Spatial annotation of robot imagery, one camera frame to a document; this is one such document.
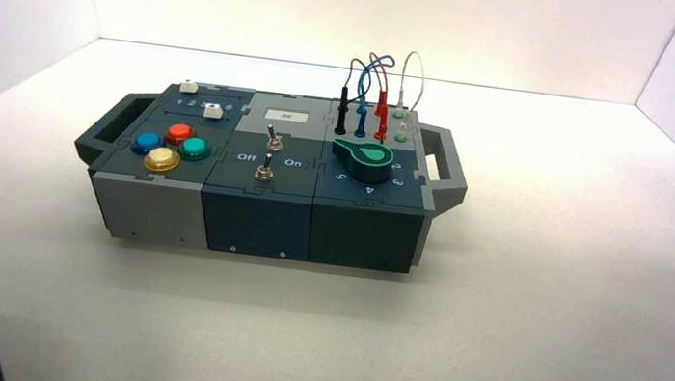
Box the yellow round push button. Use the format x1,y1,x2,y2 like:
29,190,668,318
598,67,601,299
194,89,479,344
141,144,183,177

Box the black banana plug cable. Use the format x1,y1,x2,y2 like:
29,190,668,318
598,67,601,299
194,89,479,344
332,55,375,140

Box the small grey display screen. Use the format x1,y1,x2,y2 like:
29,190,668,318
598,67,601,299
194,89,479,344
262,106,311,126

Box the blue round push button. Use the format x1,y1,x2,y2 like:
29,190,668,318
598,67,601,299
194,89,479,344
129,128,165,160

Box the red banana plug cable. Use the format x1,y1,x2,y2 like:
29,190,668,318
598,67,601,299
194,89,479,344
359,58,399,145

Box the white banana plug cable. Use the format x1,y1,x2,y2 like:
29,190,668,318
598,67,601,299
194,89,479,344
388,48,429,147

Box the red round push button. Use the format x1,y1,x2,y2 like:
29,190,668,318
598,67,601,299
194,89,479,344
162,121,198,149

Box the green round push button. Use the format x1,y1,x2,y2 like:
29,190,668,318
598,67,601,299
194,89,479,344
177,134,213,166

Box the green black rotary knob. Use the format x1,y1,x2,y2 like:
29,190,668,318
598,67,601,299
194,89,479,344
326,136,399,189

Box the metal toggle switch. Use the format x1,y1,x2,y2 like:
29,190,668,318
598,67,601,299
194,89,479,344
253,150,278,184
264,122,286,153

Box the grey modular task box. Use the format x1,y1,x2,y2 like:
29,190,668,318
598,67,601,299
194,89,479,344
62,66,477,282

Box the blue banana plug cable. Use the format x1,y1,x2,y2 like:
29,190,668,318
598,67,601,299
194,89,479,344
350,50,398,143

